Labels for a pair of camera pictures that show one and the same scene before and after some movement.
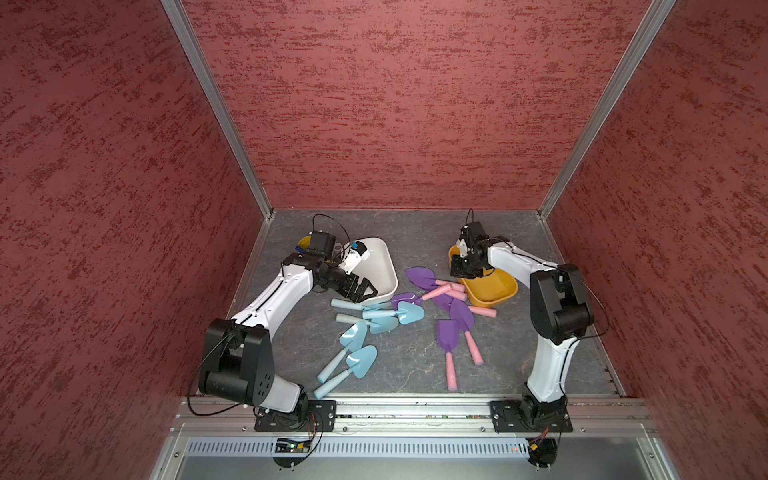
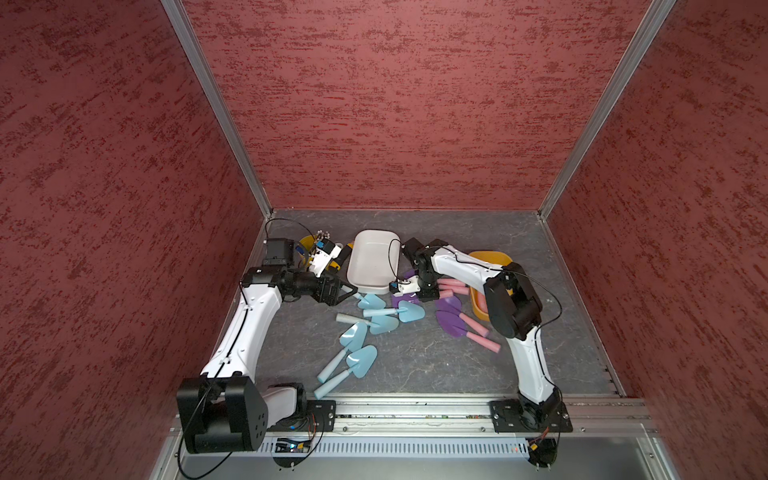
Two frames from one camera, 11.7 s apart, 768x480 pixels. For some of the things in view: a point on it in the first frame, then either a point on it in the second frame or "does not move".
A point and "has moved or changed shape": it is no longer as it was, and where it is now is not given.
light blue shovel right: x=408 y=312 does not move
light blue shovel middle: x=378 y=325 does not move
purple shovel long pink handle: x=460 y=311 has moved or changed shape
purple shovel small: x=405 y=297 does not move
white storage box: x=379 y=268 has moved or changed shape
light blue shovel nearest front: x=359 y=362 does not move
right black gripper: x=458 y=271 to x=426 y=295
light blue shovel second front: x=352 y=340 does not move
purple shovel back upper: x=425 y=278 does not move
